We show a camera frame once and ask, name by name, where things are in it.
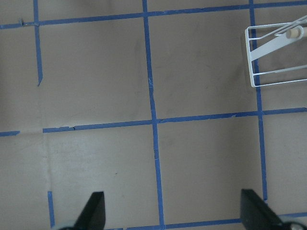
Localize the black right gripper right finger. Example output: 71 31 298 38
240 189 292 230

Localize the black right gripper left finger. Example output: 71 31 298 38
73 192 106 230

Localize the white wire cup rack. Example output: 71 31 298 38
244 16 307 88

